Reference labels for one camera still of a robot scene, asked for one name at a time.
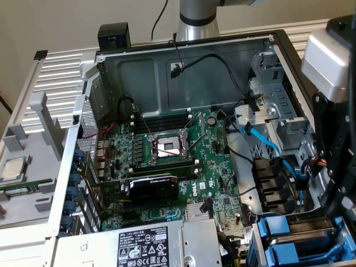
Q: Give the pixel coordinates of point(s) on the blue card retention latch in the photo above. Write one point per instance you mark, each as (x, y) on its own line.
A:
(75, 179)

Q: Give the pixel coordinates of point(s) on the open PC case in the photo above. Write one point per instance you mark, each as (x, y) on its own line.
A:
(139, 83)

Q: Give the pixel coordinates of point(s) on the small black box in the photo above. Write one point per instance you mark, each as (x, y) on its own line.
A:
(114, 33)

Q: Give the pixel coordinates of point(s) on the metal socket cover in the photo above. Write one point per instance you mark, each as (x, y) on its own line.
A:
(200, 122)

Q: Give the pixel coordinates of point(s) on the hard disk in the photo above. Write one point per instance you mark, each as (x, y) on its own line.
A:
(306, 232)

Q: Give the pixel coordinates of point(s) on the silver rear port stack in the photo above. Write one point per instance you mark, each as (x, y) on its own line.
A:
(103, 146)

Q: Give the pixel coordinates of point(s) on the socket locking lever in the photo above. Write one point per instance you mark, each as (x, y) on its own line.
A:
(146, 126)

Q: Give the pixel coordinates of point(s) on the blue plastic disk carrier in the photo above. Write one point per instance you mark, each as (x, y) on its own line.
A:
(281, 253)

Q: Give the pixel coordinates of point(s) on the silver CPU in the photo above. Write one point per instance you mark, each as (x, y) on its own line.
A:
(14, 169)

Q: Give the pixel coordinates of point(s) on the green motherboard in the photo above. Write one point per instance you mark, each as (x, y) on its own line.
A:
(205, 155)

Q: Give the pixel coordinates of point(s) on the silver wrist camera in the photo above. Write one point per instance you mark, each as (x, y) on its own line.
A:
(325, 66)

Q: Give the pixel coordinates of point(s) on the black graphics card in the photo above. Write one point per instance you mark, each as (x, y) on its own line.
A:
(153, 190)

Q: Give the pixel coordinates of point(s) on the CPU socket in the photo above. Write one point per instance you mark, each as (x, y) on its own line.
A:
(167, 147)

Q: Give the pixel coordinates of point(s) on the grey metal disk bay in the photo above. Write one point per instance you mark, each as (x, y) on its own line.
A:
(257, 247)

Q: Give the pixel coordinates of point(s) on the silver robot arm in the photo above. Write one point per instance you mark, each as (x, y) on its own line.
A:
(194, 27)

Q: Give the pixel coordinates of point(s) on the grey power supply unit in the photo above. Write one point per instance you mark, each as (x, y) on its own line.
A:
(97, 242)

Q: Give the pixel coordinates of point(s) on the silver heatsink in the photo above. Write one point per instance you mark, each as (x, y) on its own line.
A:
(194, 211)

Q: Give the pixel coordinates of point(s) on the black RAM slot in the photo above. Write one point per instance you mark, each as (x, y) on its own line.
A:
(164, 164)
(167, 119)
(183, 173)
(164, 125)

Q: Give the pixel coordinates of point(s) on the grey parts rack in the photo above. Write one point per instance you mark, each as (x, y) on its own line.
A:
(33, 211)

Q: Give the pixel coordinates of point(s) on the black plastic fan shroud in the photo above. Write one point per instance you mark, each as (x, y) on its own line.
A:
(267, 172)

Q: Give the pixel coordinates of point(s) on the green RAM stick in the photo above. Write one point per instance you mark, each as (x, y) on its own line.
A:
(36, 185)

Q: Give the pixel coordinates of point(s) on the coin battery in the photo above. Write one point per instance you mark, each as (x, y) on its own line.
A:
(212, 120)

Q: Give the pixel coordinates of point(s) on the grey metal drive cage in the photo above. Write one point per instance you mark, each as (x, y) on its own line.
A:
(278, 94)

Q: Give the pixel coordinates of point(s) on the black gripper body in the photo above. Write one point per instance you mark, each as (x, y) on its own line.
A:
(352, 69)

